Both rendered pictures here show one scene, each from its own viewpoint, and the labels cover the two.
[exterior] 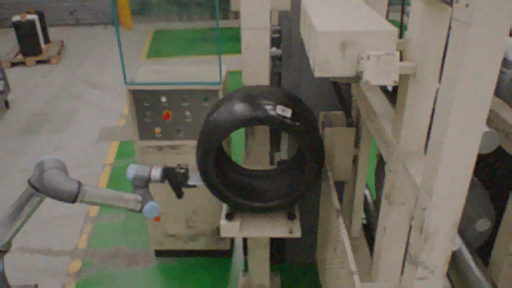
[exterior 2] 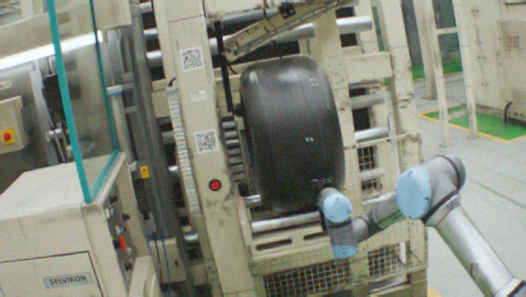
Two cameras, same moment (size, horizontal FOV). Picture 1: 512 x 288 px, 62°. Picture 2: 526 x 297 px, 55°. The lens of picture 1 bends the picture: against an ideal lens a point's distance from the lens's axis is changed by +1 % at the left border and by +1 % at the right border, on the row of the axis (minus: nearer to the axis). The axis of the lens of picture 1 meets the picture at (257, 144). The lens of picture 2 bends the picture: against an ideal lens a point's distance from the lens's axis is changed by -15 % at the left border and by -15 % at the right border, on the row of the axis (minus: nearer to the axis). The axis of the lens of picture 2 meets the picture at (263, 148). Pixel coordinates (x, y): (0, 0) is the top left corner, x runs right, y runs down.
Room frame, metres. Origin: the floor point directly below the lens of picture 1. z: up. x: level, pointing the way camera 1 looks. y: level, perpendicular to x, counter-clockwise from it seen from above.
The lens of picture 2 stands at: (1.97, 2.06, 1.64)
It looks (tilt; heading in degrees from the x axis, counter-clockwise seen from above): 14 degrees down; 265
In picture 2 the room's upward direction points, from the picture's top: 10 degrees counter-clockwise
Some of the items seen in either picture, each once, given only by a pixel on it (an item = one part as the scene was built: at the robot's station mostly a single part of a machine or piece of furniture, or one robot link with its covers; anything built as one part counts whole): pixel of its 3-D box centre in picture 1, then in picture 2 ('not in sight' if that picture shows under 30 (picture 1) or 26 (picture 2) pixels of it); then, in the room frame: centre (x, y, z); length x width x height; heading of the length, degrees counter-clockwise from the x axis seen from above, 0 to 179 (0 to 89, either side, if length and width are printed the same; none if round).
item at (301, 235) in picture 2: (232, 205); (298, 235); (1.71, 0.13, 0.84); 0.36 x 0.09 x 0.06; 179
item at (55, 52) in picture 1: (31, 35); not in sight; (7.43, 3.89, 0.38); 1.20 x 0.80 x 0.76; 16
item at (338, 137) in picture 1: (335, 146); (220, 155); (1.92, -0.40, 1.05); 0.20 x 0.15 x 0.30; 179
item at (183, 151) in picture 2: not in sight; (184, 151); (2.05, 0.03, 1.19); 0.05 x 0.04 x 0.48; 89
